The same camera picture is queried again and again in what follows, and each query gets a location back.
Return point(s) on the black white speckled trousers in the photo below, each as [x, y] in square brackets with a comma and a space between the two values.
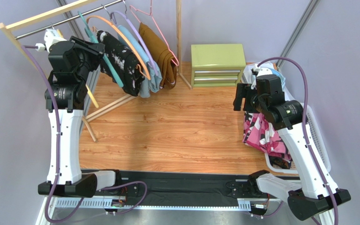
[124, 62]

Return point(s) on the orange clothes hanger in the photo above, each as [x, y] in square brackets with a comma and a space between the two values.
[125, 41]

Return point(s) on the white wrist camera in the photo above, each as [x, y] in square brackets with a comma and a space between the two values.
[51, 37]
[259, 72]

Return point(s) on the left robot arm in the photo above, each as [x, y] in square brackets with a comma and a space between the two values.
[72, 61]

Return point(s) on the wooden clothes rack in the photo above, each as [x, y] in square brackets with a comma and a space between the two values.
[65, 8]

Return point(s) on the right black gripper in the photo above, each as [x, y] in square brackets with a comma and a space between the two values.
[242, 97]

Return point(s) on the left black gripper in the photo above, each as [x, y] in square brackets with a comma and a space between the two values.
[95, 50]

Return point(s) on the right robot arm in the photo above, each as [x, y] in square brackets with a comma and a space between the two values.
[317, 193]

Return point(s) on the teal clothes hanger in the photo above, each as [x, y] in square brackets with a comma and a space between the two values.
[105, 58]

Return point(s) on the light blue trousers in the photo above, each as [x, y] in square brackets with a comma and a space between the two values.
[147, 86]

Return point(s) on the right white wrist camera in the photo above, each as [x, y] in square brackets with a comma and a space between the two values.
[259, 72]

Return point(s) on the light blue headphones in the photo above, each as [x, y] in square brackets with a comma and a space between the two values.
[282, 78]

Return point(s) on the white plastic basket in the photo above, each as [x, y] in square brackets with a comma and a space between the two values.
[315, 137]

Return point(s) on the dark blue denim trousers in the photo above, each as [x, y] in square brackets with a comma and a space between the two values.
[280, 162]

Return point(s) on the pink camouflage trousers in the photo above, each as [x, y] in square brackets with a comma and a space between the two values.
[260, 134]

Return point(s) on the purple clothes hanger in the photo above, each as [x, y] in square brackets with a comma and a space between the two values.
[136, 37]

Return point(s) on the green drawer cabinet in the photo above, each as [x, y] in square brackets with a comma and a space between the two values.
[217, 65]

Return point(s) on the yellow clothes hanger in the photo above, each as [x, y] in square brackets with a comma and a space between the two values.
[88, 87]

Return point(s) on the brown trousers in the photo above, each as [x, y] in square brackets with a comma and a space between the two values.
[161, 55]

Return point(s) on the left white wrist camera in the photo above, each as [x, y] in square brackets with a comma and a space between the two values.
[51, 37]

